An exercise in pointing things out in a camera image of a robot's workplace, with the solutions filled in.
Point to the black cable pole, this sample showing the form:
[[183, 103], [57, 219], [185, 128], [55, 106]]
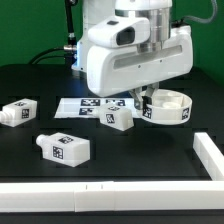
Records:
[[72, 41]]

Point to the white front fence rail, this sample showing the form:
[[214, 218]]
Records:
[[111, 196]]

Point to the white paper marker sheet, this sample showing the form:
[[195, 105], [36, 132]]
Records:
[[83, 107]]

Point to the white right fence rail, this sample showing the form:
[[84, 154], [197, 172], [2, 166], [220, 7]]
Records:
[[210, 156]]

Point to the white round stool seat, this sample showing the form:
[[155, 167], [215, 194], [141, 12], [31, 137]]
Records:
[[168, 108]]

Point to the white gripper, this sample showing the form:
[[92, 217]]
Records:
[[116, 63]]

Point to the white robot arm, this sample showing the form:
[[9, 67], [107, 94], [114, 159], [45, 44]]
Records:
[[158, 12]]

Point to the white fence rail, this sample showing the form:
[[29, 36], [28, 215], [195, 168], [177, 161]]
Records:
[[210, 156], [111, 196]]

